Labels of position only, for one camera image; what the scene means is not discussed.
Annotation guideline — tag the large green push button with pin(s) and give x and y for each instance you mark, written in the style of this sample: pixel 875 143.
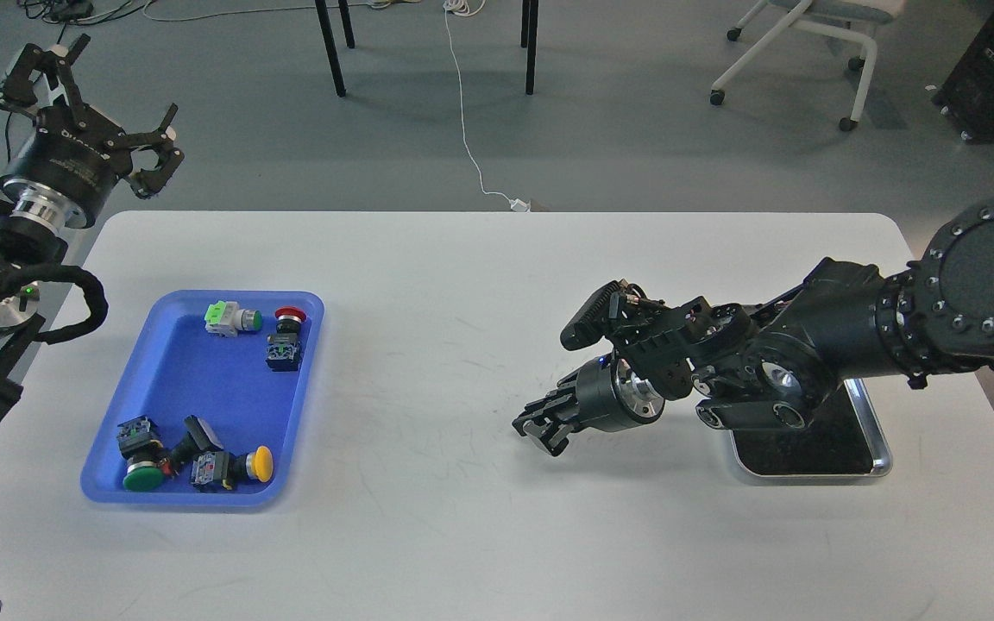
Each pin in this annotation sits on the large green push button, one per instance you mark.
pixel 146 457

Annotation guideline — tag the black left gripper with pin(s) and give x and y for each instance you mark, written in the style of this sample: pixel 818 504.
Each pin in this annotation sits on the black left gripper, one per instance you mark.
pixel 61 168

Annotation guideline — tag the red emergency stop button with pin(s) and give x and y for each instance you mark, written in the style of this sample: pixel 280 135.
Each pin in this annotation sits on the red emergency stop button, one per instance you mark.
pixel 284 350

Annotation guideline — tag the blue plastic tray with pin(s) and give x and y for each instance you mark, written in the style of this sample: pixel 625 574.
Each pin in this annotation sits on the blue plastic tray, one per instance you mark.
pixel 177 368

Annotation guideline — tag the black switch part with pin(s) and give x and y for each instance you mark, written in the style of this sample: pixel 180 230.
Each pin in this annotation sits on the black switch part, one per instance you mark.
pixel 199 438

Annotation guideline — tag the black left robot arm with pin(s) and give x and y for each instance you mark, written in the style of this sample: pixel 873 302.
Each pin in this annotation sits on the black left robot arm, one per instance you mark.
pixel 42 299

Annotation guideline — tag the yellow push button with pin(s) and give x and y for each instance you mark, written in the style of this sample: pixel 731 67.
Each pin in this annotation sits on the yellow push button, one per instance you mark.
pixel 220 470

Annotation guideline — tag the green white push button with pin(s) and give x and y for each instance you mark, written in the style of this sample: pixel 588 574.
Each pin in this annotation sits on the green white push button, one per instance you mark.
pixel 228 319

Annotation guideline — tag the silver metal tray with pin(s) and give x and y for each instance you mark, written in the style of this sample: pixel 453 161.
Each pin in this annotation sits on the silver metal tray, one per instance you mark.
pixel 844 444

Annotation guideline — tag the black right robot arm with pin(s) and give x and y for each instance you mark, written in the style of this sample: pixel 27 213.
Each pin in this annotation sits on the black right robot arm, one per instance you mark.
pixel 771 366

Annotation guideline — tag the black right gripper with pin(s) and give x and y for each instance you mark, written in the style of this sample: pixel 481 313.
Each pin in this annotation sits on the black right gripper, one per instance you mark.
pixel 603 394

